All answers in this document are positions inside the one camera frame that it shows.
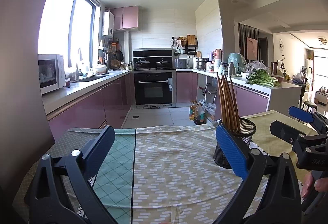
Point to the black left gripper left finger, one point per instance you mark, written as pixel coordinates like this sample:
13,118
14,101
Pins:
95,152

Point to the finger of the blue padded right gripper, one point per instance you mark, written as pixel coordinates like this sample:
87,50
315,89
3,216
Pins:
300,114

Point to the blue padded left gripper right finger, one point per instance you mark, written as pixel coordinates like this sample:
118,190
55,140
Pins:
235,150

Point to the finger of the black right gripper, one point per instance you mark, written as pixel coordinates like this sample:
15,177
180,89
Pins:
288,133

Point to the black mesh utensil holder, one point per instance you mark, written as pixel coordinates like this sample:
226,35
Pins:
248,129

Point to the kitchen faucet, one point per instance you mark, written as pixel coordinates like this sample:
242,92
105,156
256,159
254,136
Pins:
79,64

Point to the right human hand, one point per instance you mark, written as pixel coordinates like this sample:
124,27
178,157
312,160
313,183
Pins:
321,185

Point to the bundle of chopsticks in holder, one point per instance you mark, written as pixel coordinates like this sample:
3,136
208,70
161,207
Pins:
228,105

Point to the dark sauce bottle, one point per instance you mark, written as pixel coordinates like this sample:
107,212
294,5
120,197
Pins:
199,117

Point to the green leafy vegetables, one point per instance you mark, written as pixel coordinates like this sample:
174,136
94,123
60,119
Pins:
261,77

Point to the cooking oil bottle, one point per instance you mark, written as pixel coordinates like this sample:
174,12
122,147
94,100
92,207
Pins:
192,110

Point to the patterned beige green tablecloth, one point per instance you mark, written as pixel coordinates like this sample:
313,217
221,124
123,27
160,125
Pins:
164,174

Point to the mint green appliance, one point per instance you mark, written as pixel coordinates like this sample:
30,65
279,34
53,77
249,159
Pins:
238,61

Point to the black built-in oven stove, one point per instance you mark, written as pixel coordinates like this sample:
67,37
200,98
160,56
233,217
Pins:
154,78

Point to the white microwave oven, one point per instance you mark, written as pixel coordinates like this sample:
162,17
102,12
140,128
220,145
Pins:
51,72

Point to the steel stock pot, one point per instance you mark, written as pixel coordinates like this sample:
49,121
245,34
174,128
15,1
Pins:
201,63

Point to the white water heater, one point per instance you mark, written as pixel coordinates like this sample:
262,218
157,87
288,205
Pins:
108,24

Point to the pink upper wall cabinet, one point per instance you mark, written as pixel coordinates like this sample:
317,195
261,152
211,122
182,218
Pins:
126,18

